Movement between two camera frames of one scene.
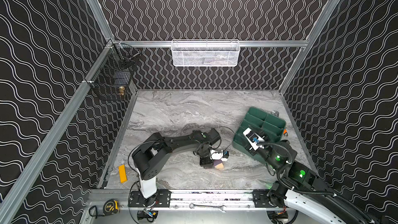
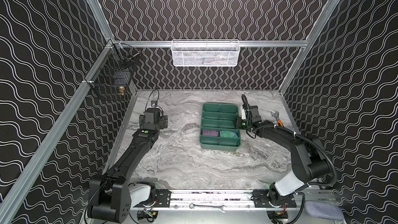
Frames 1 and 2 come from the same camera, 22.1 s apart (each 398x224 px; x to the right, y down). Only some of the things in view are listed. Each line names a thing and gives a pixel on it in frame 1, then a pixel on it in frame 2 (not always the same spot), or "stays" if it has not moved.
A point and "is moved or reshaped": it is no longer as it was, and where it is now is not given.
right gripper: (253, 142) → (254, 112)
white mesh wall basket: (205, 53) stays
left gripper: (205, 160) → (154, 122)
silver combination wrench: (219, 208) stays
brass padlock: (122, 90) stays
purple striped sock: (218, 164) is moved or reshaped
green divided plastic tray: (269, 125) → (217, 132)
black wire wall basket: (113, 78) stays
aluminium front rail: (183, 199) stays
